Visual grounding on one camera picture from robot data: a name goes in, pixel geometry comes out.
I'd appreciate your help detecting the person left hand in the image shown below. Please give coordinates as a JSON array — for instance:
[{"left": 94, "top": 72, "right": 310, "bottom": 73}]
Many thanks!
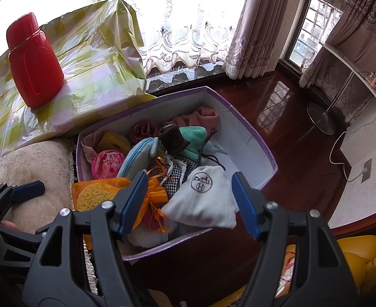
[{"left": 1, "top": 220, "right": 19, "bottom": 231}]

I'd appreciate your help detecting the black white gingham cloth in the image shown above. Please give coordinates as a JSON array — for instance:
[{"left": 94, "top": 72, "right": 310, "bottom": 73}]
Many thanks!
[{"left": 159, "top": 155, "right": 198, "bottom": 199}]

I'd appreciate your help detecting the green teal cloth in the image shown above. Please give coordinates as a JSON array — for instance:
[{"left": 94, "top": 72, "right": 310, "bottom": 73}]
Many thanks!
[{"left": 179, "top": 126, "right": 227, "bottom": 162}]

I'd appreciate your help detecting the mauve curtain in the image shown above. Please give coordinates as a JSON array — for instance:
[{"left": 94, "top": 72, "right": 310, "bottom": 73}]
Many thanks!
[{"left": 223, "top": 0, "right": 376, "bottom": 123}]

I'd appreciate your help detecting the white power cable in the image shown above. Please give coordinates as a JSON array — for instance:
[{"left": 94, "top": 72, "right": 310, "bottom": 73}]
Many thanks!
[{"left": 328, "top": 100, "right": 376, "bottom": 183}]

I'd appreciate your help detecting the white side table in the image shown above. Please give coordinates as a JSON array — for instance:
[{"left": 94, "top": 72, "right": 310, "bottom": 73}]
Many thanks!
[{"left": 306, "top": 42, "right": 376, "bottom": 136}]

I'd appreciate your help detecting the yellow rectangular sponge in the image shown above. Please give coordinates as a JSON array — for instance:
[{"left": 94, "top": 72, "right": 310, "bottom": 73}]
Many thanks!
[{"left": 96, "top": 130, "right": 131, "bottom": 155}]

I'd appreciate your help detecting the dark red knit hat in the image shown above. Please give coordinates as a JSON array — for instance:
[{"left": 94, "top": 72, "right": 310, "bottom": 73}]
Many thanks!
[{"left": 130, "top": 120, "right": 159, "bottom": 145}]

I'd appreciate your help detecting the red floral white scarf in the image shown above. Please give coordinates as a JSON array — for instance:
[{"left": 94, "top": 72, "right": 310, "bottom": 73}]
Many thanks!
[{"left": 81, "top": 130, "right": 105, "bottom": 164}]

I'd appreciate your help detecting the beige velvet cushion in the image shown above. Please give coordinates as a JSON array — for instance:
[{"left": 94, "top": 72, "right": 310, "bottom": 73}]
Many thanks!
[{"left": 0, "top": 139, "right": 73, "bottom": 234}]

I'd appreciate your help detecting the pink round pouch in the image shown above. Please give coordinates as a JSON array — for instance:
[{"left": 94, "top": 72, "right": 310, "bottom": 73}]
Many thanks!
[{"left": 91, "top": 150, "right": 125, "bottom": 180}]

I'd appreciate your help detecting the orange organza pouch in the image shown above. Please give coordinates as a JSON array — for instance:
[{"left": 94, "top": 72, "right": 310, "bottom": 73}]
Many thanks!
[{"left": 71, "top": 158, "right": 170, "bottom": 236}]

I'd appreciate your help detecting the purple white cardboard box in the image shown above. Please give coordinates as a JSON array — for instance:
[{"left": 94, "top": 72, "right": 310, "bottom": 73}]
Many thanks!
[{"left": 76, "top": 87, "right": 278, "bottom": 261}]

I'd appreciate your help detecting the green checkered plastic tablecloth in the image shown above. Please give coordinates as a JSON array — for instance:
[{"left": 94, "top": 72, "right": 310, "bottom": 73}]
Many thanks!
[{"left": 0, "top": 0, "right": 154, "bottom": 158}]

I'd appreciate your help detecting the grey drawstring pouch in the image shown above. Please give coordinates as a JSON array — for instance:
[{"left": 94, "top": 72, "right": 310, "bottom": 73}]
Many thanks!
[{"left": 161, "top": 152, "right": 236, "bottom": 229}]

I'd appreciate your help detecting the yellow leather chair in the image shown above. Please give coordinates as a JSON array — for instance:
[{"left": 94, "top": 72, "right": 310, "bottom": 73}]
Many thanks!
[{"left": 338, "top": 235, "right": 376, "bottom": 297}]

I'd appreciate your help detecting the dark brown knit item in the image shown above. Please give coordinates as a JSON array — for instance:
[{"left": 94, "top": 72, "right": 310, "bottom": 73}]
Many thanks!
[{"left": 158, "top": 124, "right": 190, "bottom": 155}]

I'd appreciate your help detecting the red thermos jug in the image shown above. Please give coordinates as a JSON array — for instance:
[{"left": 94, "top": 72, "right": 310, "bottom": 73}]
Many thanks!
[{"left": 6, "top": 13, "right": 64, "bottom": 109}]

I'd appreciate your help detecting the light blue plush toy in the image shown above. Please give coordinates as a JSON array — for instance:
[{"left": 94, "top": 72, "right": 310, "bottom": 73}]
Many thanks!
[{"left": 117, "top": 137, "right": 159, "bottom": 180}]

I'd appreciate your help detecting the salmon pink cloth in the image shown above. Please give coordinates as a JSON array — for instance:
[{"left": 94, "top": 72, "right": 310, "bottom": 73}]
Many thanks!
[{"left": 164, "top": 107, "right": 219, "bottom": 132}]

